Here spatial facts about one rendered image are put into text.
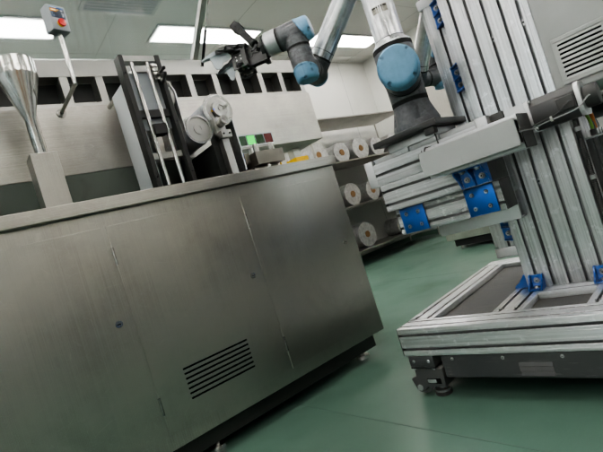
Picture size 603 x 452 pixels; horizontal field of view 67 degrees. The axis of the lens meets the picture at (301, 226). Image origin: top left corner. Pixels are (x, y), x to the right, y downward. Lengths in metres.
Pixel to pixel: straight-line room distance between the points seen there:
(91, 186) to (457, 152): 1.52
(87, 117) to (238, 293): 1.09
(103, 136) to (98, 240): 0.84
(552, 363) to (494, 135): 0.60
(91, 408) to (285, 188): 1.01
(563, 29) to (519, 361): 0.89
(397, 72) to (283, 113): 1.49
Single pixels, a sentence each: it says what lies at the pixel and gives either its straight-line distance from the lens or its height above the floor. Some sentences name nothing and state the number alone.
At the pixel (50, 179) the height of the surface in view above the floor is 1.07.
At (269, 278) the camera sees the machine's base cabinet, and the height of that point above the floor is 0.49.
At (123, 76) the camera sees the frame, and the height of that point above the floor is 1.36.
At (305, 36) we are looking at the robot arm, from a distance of 1.50.
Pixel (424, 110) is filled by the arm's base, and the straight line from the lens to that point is 1.48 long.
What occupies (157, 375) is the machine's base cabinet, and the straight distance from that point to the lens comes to 1.53.
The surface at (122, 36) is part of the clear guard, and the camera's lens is 2.43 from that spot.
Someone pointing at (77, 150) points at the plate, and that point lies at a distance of 2.20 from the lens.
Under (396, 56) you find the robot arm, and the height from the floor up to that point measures 1.01.
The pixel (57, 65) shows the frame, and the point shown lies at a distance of 2.35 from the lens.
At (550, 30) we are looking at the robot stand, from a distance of 1.50.
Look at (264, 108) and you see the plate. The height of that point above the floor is 1.36.
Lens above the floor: 0.62
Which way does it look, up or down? 1 degrees up
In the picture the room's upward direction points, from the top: 18 degrees counter-clockwise
